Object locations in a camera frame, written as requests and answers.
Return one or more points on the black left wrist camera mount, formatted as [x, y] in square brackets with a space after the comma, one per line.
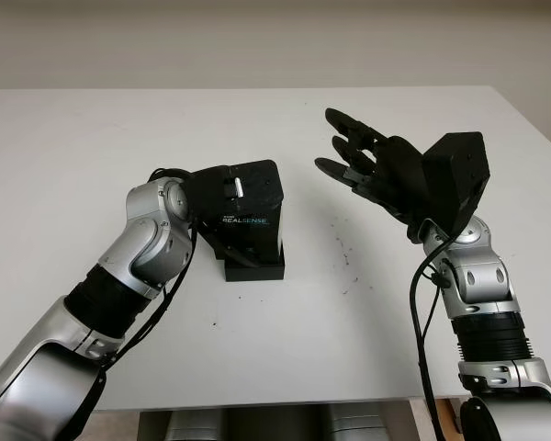
[257, 179]

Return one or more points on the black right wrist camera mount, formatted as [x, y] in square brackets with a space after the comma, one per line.
[459, 179]

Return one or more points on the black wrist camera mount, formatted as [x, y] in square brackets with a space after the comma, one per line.
[459, 179]
[257, 179]

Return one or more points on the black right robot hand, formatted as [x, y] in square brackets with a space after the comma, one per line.
[395, 179]

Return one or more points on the black box base foam insert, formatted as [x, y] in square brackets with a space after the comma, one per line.
[257, 273]

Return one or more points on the grey black robot torso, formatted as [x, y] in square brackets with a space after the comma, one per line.
[257, 422]

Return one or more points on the black RealSense box lid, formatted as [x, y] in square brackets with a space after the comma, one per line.
[252, 239]

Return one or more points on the white table leg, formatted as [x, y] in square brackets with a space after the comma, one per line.
[418, 425]

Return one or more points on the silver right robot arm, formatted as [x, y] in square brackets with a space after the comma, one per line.
[482, 280]

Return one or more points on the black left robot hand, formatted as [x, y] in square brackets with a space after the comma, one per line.
[204, 193]

